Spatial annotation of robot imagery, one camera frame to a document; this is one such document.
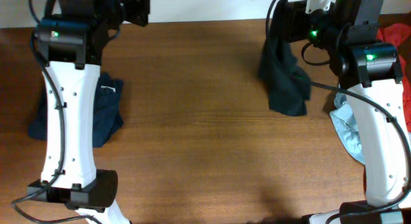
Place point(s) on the black t-shirt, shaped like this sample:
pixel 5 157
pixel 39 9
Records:
pixel 279 68

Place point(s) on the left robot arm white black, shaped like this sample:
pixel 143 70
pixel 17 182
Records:
pixel 68 42

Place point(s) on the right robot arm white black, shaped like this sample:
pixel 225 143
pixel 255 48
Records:
pixel 370 76

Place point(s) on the folded navy blue garment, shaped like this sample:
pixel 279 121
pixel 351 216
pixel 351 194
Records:
pixel 107 119

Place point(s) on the light blue grey garment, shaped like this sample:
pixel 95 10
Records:
pixel 346 127

